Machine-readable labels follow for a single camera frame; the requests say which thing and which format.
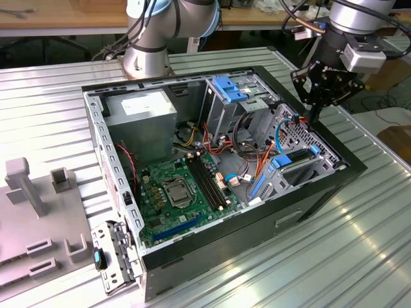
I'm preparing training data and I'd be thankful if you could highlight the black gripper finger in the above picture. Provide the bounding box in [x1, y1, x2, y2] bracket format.
[290, 67, 319, 125]
[316, 78, 366, 125]

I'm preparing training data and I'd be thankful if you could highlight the blue data wire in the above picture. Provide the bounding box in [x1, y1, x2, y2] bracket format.
[274, 117, 295, 155]

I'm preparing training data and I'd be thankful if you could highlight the hard disk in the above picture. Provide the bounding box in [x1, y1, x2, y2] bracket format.
[249, 144, 321, 201]

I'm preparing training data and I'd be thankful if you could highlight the orange power wire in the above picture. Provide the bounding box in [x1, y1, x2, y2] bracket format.
[255, 114, 310, 182]

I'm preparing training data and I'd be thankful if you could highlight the grey metal disk bay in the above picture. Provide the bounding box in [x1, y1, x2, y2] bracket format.
[247, 147, 349, 206]

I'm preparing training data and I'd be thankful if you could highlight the brown cardboard box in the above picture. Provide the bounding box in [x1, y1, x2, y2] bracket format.
[377, 125, 411, 161]
[365, 59, 411, 91]

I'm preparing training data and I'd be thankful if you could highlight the blue plastic drive latch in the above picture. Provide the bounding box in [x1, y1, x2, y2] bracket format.
[212, 76, 247, 104]

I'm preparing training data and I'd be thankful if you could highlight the grey optical drive cage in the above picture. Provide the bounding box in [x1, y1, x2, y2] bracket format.
[200, 74, 282, 139]

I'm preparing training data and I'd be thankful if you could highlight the black RAM slot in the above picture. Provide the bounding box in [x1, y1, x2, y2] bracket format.
[185, 156, 221, 212]
[194, 153, 226, 207]
[189, 155, 223, 209]
[198, 152, 230, 204]

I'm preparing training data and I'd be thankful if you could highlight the CPU socket with silver CPU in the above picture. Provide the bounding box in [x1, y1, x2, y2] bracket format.
[162, 180, 197, 210]

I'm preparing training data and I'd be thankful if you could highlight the grey power supply unit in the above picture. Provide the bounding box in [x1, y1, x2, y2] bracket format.
[103, 89, 178, 167]

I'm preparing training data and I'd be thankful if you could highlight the green motherboard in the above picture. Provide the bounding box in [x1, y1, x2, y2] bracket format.
[137, 150, 244, 245]

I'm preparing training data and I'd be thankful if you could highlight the black open PC case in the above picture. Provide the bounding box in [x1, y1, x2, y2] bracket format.
[81, 65, 369, 303]

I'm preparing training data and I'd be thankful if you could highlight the blue expansion slot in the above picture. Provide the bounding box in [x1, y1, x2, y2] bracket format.
[151, 214, 205, 243]

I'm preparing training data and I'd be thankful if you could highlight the long wooden desk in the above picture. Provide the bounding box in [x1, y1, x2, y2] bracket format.
[0, 0, 411, 38]

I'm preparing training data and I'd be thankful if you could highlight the blue black retainer latch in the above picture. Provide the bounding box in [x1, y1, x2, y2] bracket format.
[92, 246, 109, 270]

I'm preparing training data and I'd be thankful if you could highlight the grey parts rack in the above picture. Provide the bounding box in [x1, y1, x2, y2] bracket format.
[0, 157, 97, 289]

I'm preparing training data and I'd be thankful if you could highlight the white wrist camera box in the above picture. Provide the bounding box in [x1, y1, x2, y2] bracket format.
[339, 43, 387, 74]

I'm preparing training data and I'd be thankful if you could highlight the black cable with brown sleeve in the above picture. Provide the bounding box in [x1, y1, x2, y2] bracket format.
[278, 0, 327, 36]

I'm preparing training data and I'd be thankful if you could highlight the black cable loop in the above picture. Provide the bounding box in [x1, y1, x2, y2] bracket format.
[231, 112, 259, 155]

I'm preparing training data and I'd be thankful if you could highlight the orange red wire bundle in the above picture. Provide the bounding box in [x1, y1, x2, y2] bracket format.
[200, 123, 234, 157]

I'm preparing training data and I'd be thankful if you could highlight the yellow black wire bundle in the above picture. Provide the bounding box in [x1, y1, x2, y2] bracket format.
[175, 121, 197, 148]

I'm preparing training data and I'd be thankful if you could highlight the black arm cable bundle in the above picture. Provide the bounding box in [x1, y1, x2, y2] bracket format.
[91, 0, 161, 62]

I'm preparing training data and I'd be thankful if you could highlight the red black fan wire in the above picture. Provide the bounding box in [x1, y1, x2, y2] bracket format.
[116, 143, 140, 193]

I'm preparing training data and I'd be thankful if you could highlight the silver slot bracket retainer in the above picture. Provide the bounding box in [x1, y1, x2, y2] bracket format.
[91, 219, 144, 296]

